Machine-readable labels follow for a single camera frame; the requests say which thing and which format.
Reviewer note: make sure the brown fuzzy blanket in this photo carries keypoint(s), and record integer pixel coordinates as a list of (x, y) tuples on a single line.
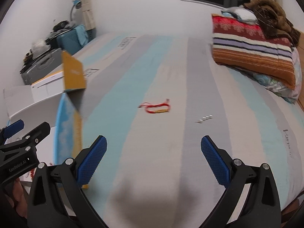
[(273, 21)]

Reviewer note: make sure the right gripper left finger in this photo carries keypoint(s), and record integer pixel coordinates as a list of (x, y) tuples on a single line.
[(86, 162)]

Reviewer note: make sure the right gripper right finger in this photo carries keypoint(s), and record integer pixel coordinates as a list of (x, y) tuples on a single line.
[(226, 169)]

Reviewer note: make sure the striped bed sheet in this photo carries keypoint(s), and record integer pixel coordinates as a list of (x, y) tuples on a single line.
[(145, 95)]

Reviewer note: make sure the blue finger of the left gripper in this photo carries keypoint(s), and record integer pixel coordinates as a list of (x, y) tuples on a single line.
[(12, 129)]

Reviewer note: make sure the white grey pillow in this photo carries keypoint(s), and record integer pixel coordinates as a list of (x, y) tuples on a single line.
[(241, 14)]

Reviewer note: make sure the grey suitcase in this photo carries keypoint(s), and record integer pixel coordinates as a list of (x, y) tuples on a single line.
[(36, 69)]

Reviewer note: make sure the blue desk lamp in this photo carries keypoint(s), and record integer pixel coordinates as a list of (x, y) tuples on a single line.
[(76, 12)]

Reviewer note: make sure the striped folded quilt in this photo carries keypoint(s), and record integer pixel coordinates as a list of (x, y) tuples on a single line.
[(245, 46)]

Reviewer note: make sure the teal suitcase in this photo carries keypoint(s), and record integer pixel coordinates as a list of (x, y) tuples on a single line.
[(73, 40)]

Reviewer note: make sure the floral pillow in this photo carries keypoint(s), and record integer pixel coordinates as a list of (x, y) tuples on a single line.
[(277, 87)]

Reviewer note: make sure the yellow blue cardboard box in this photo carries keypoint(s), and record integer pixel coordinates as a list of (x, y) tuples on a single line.
[(47, 100)]

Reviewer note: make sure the left hand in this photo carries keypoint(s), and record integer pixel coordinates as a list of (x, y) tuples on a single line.
[(16, 199)]

